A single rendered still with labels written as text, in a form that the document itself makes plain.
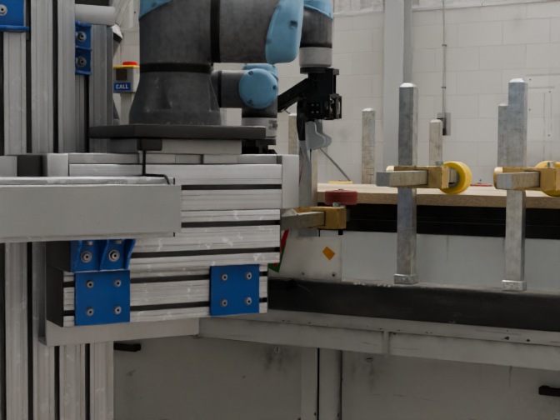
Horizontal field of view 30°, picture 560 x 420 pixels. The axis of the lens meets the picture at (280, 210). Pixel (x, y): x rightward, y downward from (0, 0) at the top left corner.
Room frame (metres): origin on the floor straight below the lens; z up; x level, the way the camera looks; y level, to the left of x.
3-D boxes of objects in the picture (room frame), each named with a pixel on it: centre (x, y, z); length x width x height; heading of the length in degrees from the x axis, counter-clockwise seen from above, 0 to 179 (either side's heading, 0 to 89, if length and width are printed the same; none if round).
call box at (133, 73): (2.73, 0.39, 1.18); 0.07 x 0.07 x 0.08; 64
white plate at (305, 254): (2.49, -0.03, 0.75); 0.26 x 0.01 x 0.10; 64
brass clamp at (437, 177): (2.38, -0.31, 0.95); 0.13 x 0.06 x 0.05; 64
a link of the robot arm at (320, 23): (2.38, -0.07, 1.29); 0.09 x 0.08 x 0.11; 100
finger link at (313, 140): (2.36, -0.07, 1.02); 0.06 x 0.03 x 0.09; 64
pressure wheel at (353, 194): (2.58, -0.15, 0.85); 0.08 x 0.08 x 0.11
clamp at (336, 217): (2.49, -0.09, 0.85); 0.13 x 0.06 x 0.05; 64
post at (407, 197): (2.39, -0.29, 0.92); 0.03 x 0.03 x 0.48; 64
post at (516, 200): (2.28, -0.52, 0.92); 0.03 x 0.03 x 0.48; 64
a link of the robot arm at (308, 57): (2.38, -0.08, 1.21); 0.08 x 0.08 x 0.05
